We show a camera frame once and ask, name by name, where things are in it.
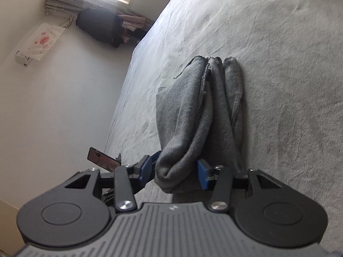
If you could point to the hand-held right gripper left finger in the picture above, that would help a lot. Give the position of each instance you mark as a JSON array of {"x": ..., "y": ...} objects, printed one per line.
[{"x": 146, "y": 171}]

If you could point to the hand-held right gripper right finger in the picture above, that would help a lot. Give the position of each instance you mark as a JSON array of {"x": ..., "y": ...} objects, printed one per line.
[{"x": 202, "y": 174}]

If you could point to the printed white appliance cover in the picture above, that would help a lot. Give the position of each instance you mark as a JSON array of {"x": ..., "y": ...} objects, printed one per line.
[{"x": 40, "y": 42}]

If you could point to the dark hanging clothes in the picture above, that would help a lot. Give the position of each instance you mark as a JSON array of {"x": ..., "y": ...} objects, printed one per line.
[{"x": 99, "y": 26}]

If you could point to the bed with grey sheet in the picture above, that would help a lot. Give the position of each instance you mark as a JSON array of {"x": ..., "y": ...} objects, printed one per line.
[{"x": 268, "y": 72}]

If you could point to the wall radiator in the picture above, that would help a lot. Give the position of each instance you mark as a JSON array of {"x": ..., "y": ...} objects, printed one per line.
[{"x": 69, "y": 4}]

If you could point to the pink hanging clothes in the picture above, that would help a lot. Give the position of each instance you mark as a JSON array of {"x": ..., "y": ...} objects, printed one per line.
[{"x": 132, "y": 24}]

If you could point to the grey knit sweater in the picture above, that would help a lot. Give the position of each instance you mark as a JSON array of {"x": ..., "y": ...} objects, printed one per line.
[{"x": 187, "y": 117}]

